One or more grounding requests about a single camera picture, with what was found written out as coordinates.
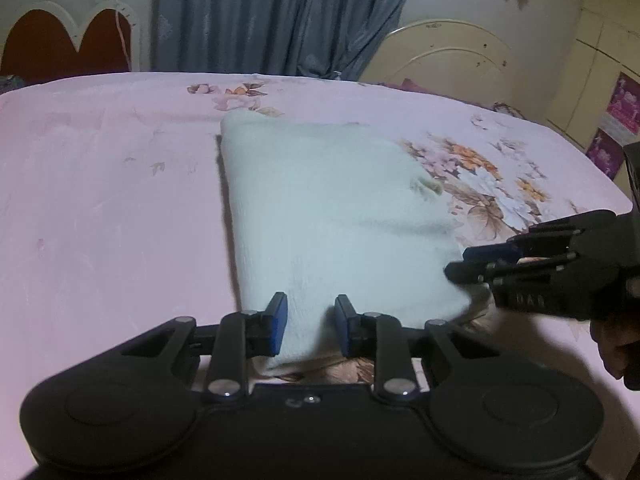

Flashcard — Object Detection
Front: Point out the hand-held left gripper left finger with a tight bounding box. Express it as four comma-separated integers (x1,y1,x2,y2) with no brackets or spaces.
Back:
120,291,289,403

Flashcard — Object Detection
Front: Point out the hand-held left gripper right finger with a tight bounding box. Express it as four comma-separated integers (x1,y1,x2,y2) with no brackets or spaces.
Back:
334,294,503,406

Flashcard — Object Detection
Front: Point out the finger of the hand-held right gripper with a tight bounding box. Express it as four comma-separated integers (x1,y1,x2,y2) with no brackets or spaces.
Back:
462,210,618,264
444,252,581,286

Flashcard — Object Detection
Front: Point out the pale green towel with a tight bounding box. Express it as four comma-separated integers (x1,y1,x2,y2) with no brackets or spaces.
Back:
215,109,493,379

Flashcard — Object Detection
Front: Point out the person's right hand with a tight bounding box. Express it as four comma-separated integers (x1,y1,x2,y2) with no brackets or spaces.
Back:
590,310,632,383

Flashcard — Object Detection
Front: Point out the dark patterned cloth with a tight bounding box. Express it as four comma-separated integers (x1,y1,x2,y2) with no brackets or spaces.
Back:
492,102,527,120

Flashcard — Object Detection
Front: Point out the pink pillow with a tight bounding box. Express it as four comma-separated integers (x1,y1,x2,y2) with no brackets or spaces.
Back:
385,77,488,109

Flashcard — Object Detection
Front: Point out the cream wardrobe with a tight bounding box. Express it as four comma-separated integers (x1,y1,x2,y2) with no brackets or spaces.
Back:
546,7,640,155

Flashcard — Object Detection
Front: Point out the cream round headboard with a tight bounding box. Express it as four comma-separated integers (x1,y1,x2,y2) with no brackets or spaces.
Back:
359,19,527,112

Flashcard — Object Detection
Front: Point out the pink floral bed sheet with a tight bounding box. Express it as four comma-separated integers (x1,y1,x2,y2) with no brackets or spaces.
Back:
0,71,640,480

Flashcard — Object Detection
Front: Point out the blue-grey curtain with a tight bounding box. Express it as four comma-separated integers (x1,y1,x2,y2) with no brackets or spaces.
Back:
150,0,427,82

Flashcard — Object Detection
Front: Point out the heart-shaped red white headboard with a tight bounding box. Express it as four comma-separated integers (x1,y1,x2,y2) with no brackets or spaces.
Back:
0,0,147,87

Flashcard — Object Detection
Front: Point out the pink wall poster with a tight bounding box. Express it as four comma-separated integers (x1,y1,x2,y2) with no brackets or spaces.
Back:
611,72,640,135
585,129,622,180

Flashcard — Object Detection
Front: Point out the white hanging cord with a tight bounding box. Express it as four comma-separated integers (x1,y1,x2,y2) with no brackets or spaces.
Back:
97,0,128,61

